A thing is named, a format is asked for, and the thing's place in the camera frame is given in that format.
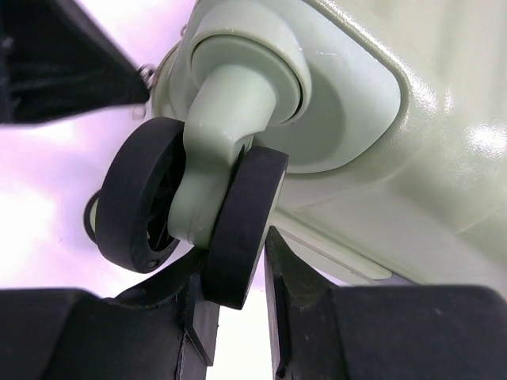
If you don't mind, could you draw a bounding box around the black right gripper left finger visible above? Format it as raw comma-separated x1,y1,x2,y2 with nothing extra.
1,249,219,379

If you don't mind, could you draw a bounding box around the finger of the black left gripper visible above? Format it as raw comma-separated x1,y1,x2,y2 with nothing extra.
1,1,150,124

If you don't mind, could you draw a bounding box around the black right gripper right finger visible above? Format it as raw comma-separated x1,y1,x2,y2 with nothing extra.
265,228,506,379

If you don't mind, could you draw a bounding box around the light green hard suitcase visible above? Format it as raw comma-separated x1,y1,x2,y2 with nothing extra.
92,1,506,307

